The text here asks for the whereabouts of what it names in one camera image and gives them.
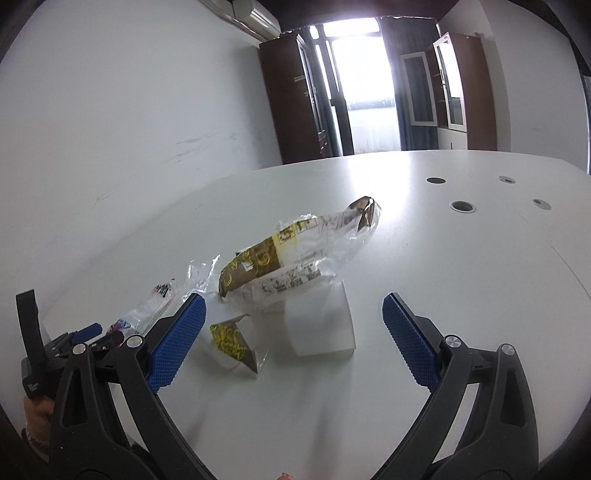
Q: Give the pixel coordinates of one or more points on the large white plastic cup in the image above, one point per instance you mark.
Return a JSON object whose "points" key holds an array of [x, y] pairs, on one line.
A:
{"points": [[320, 322]]}

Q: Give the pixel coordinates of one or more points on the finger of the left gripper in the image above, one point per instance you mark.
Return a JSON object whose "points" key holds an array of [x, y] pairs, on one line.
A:
{"points": [[89, 332]]}

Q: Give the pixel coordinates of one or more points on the dark blue curtain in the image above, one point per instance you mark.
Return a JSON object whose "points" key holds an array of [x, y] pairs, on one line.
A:
{"points": [[405, 39]]}

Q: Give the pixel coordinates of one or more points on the yellow brown snack wrapper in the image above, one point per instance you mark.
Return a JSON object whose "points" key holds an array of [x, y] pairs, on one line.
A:
{"points": [[299, 256]]}

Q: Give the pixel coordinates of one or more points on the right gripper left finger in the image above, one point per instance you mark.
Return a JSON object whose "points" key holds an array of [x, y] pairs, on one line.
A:
{"points": [[109, 422]]}

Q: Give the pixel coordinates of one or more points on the brown cabinet with glass door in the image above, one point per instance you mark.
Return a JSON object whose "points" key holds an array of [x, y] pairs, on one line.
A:
{"points": [[461, 92]]}

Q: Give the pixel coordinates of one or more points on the dark brown wooden cabinet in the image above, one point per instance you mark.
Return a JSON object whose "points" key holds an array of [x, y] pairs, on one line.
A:
{"points": [[301, 130]]}

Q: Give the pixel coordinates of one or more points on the clear wrapper with print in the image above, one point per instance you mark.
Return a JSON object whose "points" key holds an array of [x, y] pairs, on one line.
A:
{"points": [[139, 320]]}

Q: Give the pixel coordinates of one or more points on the white air conditioner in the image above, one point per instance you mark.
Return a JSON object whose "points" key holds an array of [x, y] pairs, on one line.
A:
{"points": [[247, 15]]}

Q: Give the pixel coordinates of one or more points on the torn yellow wrapper piece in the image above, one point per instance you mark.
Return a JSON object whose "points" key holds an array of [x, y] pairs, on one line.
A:
{"points": [[241, 340]]}

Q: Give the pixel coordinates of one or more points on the person's left hand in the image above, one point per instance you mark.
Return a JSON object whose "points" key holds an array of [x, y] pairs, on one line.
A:
{"points": [[38, 414]]}

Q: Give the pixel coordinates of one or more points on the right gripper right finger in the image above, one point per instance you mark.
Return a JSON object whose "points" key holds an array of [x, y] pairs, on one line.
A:
{"points": [[478, 421]]}

